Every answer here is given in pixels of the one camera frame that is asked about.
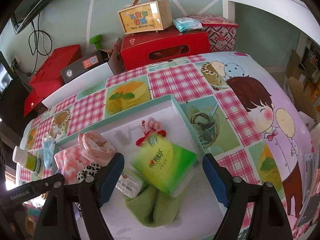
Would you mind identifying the pink white zigzag towel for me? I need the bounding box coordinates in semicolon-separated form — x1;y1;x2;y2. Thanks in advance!
54;145;92;185

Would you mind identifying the blue surgical face mask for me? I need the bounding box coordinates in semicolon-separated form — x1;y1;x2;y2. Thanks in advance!
42;132;56;169

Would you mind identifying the leopard print scrunchie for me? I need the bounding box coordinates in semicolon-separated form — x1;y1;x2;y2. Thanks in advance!
77;163;102;183

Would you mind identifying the large green tissue pack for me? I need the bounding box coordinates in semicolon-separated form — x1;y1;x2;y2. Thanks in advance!
131;134;199;198

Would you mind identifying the pink lace fabric bundle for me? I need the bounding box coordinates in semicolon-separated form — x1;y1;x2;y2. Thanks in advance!
78;131;116;166

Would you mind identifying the green cloth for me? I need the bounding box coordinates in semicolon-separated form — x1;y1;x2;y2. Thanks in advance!
124;185;188;228

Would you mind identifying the red pink knitted flower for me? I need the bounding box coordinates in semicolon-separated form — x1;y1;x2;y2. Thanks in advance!
136;117;167;147

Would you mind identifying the small green tissue pack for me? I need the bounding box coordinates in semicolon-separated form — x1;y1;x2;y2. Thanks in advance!
116;168;149;199

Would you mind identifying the teal embossed plastic box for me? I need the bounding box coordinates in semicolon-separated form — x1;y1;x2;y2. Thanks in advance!
23;203;41;222

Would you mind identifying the white pill bottle green label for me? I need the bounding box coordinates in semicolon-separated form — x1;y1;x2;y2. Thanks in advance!
12;146;41;173

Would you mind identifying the teal shallow cardboard tray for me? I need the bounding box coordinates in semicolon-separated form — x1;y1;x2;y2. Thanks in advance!
51;94;227;240

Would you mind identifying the smartphone on stand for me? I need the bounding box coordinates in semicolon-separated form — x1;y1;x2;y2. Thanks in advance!
296;153;319;227

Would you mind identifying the colourful patterned tablecloth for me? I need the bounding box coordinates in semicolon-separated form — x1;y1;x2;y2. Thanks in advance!
21;51;315;239

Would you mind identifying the black cabinet with monitor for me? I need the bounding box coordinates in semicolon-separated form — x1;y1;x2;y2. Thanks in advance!
1;52;34;137

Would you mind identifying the red open gift bag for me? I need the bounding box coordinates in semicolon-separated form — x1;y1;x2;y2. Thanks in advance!
23;44;82;116

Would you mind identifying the black box with QR label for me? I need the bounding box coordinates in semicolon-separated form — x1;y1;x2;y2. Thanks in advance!
60;49;111;84

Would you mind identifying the red patterned gift box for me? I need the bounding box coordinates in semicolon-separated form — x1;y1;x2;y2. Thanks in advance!
187;14;239;52

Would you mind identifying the green dumbbell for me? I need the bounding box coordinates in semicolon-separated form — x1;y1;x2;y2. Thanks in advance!
89;34;103;50

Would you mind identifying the red gift box with window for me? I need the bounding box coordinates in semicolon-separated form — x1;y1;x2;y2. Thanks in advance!
119;25;211;70

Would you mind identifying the blue wet wipes pack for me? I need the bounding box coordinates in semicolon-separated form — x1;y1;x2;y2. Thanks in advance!
173;17;202;33

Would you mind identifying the white shelf desk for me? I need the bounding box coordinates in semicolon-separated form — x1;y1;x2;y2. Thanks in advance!
220;0;320;86

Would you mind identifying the black hanging cable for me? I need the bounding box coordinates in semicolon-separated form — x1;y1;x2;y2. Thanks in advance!
11;13;54;78

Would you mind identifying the yellow wooden handle box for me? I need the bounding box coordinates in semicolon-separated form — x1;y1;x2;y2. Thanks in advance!
118;0;173;34

